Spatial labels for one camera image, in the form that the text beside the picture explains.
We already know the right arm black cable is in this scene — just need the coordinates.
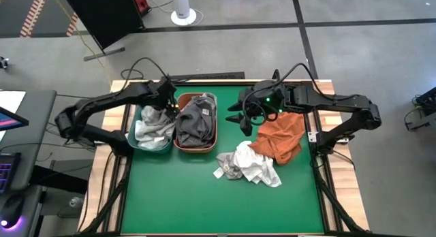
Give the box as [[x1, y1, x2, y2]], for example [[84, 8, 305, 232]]
[[272, 62, 362, 101]]

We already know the black computer mouse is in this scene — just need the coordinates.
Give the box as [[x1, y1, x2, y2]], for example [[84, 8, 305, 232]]
[[0, 194, 25, 230]]

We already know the dark grey waffle towel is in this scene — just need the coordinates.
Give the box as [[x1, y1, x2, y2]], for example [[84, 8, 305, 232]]
[[175, 107, 216, 149]]

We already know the black silver clamp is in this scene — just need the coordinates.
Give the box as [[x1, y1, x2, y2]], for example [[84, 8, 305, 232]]
[[332, 133, 356, 144]]

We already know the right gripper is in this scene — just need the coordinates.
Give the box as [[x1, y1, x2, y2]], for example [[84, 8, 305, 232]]
[[225, 80, 287, 124]]

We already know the white paper sheet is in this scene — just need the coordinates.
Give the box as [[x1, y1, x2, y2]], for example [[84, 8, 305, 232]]
[[0, 90, 27, 142]]

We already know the charcoal grey towel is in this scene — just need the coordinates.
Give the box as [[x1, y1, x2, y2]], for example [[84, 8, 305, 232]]
[[185, 93, 218, 124]]

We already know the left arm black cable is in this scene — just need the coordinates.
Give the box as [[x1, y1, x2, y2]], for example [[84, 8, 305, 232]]
[[121, 57, 171, 91]]

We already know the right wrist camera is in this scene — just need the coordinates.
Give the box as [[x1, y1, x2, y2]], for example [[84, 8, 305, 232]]
[[239, 117, 255, 138]]

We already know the red power strip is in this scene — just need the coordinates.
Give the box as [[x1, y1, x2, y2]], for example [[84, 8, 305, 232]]
[[132, 0, 151, 14]]

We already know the thin white towel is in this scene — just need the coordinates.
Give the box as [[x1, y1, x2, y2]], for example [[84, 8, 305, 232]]
[[139, 106, 177, 138]]

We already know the black floor equipment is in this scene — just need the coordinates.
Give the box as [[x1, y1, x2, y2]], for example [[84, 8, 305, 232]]
[[404, 86, 436, 132]]

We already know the orange towel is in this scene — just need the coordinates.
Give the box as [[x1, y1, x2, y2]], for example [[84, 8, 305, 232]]
[[248, 111, 307, 166]]

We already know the yellow cable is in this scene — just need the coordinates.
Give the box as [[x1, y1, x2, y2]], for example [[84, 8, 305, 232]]
[[50, 0, 113, 84]]

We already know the orange plastic basket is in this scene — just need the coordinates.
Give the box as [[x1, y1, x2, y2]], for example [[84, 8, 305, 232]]
[[172, 92, 219, 155]]

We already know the black panel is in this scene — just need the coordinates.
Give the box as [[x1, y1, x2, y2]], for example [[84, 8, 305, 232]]
[[61, 0, 146, 62]]

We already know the white tower fan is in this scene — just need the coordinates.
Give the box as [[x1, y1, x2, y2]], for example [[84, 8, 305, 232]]
[[170, 0, 198, 27]]

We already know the desk monitor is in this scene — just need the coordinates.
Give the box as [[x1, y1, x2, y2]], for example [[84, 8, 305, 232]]
[[0, 106, 30, 131]]

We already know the green plastic basket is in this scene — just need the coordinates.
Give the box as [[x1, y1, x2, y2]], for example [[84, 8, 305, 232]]
[[126, 103, 175, 155]]

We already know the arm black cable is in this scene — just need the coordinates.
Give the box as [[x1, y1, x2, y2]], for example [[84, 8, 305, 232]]
[[121, 57, 171, 91], [272, 62, 362, 101]]

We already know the white cotton towel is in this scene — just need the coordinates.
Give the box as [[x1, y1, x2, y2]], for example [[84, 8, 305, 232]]
[[232, 140, 283, 189]]

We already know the green table mat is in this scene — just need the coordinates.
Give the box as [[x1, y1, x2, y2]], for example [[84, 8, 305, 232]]
[[121, 84, 325, 234]]

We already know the grey desk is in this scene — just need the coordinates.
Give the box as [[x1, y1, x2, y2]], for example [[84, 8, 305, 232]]
[[0, 89, 90, 195]]

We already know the backlit keyboard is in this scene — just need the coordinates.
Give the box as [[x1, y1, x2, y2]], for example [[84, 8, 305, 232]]
[[0, 152, 21, 193]]

